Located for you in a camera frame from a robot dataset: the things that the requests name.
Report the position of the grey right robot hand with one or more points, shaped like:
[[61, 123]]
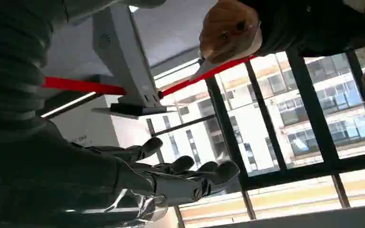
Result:
[[59, 179]]

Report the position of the building outside window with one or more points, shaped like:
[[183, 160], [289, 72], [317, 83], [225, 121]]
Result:
[[333, 104]]

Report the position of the ceiling light strip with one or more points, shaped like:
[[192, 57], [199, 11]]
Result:
[[67, 104], [176, 69]]

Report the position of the red bar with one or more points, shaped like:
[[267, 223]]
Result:
[[81, 86]]

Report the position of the ribbed grey right arm sleeve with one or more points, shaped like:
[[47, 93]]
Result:
[[11, 63]]

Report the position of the white column with black base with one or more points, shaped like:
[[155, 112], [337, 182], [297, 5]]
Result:
[[122, 56]]

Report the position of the person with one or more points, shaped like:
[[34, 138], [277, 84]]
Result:
[[229, 31]]

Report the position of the white window ledge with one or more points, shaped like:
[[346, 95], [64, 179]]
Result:
[[311, 218]]

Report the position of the black window frame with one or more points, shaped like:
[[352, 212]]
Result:
[[308, 104]]

